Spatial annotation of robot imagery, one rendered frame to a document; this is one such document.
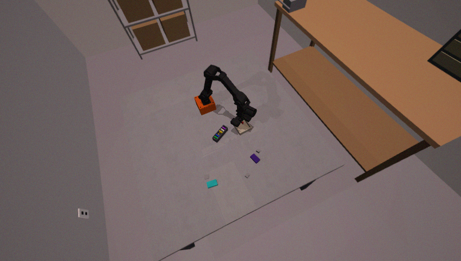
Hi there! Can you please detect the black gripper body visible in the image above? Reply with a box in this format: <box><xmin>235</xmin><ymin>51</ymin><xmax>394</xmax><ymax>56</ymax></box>
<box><xmin>230</xmin><ymin>110</ymin><xmax>244</xmax><ymax>127</ymax></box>

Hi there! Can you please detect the teal rectangular block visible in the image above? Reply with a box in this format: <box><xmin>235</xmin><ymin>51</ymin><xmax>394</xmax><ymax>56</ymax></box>
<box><xmin>207</xmin><ymin>179</ymin><xmax>218</xmax><ymax>188</ymax></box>

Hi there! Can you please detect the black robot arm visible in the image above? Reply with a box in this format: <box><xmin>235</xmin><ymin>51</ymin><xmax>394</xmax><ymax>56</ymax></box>
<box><xmin>198</xmin><ymin>65</ymin><xmax>257</xmax><ymax>122</ymax></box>

